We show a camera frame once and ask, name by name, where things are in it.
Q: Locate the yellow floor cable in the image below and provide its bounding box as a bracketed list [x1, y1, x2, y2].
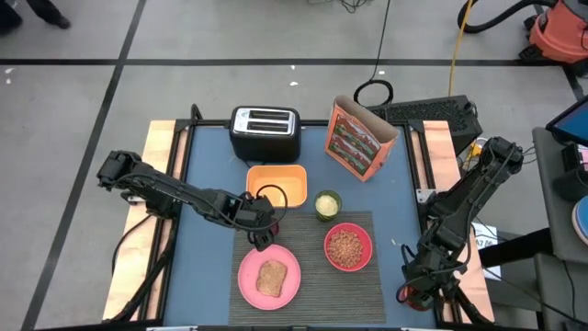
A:
[447, 0, 475, 97]

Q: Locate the red bowl of cereal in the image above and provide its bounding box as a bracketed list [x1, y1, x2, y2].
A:
[322, 222, 375, 274]

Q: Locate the red transparent glass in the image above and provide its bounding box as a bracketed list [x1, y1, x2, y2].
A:
[397, 285, 435, 313]

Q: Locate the black two-slot toaster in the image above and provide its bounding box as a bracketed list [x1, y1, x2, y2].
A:
[228, 106, 303, 164]

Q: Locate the black looped floor cable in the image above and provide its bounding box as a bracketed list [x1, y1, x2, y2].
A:
[352, 0, 395, 109]

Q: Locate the black vacuum hose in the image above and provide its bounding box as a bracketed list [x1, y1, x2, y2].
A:
[457, 0, 560, 35]

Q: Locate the blue round disc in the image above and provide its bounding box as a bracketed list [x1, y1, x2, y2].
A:
[571, 194, 588, 247]

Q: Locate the tablet screen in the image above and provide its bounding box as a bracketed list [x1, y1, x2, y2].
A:
[545, 95, 588, 149]

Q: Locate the orange cereal box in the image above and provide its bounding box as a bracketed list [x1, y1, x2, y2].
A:
[323, 94, 401, 184]

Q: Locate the green cup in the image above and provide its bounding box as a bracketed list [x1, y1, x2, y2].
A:
[313, 188, 344, 223]

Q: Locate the black table frame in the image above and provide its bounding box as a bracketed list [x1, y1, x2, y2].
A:
[103, 103, 495, 328]

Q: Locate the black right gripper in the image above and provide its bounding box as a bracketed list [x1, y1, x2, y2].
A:
[396, 254, 457, 313]

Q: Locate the pink plate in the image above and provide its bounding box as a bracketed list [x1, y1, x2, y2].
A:
[236, 243, 303, 312]

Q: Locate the wooden side board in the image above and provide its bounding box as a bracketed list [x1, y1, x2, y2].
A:
[101, 120, 190, 322]
[421, 120, 496, 324]

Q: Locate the grey woven placemat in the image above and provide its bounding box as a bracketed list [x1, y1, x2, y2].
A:
[228, 210, 388, 326]

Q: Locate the orange shop vacuum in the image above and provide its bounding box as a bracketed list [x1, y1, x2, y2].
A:
[518, 0, 588, 77]

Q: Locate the person's shoe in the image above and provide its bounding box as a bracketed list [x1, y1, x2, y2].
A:
[43, 12, 73, 31]

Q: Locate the brown toast slice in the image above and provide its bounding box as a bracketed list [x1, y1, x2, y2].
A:
[254, 259, 289, 298]

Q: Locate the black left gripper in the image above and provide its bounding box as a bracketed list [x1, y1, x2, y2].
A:
[228, 194, 283, 253]

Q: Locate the white paper label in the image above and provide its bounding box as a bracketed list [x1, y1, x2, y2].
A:
[469, 222, 503, 281]

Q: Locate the yellow plastic container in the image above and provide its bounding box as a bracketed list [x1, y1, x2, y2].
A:
[245, 164, 309, 209]

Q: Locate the black perforated computer case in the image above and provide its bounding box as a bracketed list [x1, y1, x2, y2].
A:
[367, 94, 484, 156]

